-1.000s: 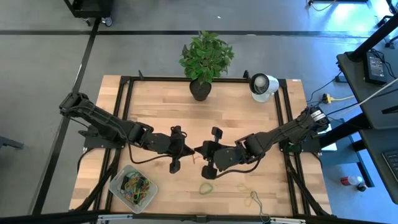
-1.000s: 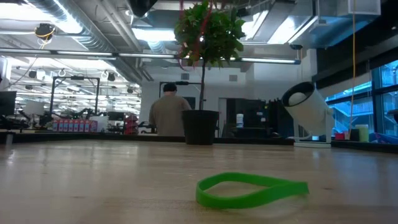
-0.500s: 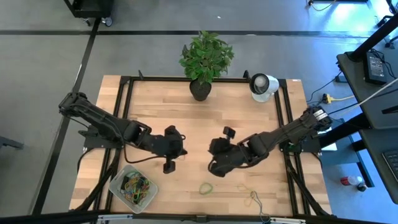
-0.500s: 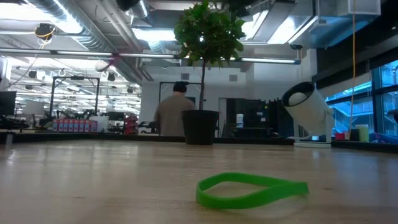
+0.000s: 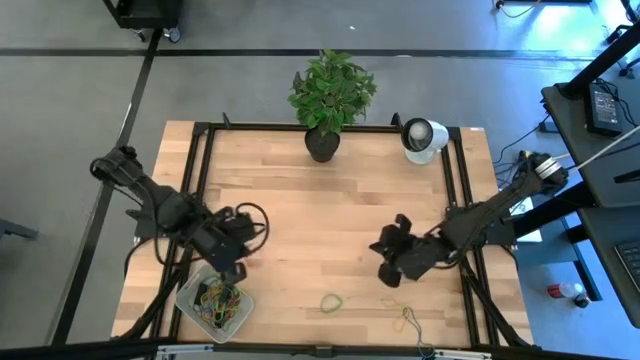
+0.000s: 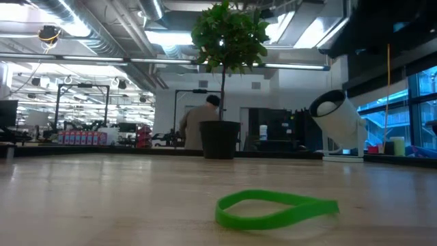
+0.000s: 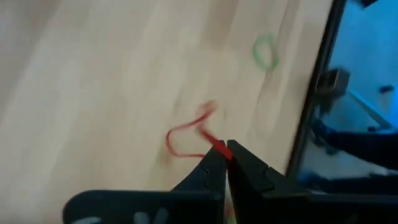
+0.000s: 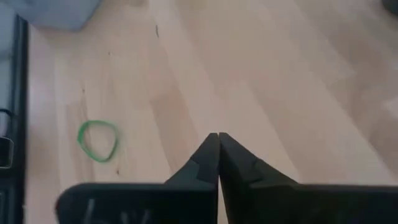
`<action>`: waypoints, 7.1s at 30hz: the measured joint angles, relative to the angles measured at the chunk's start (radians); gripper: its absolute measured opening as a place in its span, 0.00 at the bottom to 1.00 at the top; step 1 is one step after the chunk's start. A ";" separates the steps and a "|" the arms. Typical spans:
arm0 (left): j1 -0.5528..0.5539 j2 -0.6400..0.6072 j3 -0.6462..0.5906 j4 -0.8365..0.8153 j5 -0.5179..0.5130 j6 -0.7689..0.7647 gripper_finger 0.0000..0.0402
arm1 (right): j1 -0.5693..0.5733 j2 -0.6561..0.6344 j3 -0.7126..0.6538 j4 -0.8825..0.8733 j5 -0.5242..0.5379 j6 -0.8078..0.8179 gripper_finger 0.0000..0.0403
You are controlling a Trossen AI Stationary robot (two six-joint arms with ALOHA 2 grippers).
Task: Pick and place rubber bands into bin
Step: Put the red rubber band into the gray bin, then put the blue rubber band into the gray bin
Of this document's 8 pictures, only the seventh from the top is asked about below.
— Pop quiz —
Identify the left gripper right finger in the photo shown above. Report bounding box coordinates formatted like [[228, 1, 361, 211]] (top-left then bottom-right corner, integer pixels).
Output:
[[226, 139, 312, 224]]

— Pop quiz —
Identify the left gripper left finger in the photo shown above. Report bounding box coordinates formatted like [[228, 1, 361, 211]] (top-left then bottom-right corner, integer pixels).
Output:
[[170, 139, 228, 193]]

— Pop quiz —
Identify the red rubber band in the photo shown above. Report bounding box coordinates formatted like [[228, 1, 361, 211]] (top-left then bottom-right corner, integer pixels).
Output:
[[165, 100, 234, 161]]

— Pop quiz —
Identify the green rubber band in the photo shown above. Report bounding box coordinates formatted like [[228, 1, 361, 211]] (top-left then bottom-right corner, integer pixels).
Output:
[[252, 32, 280, 72]]

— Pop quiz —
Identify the black floor stand leg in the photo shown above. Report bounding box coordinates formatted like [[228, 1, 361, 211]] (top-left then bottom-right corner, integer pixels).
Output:
[[312, 119, 398, 170]]

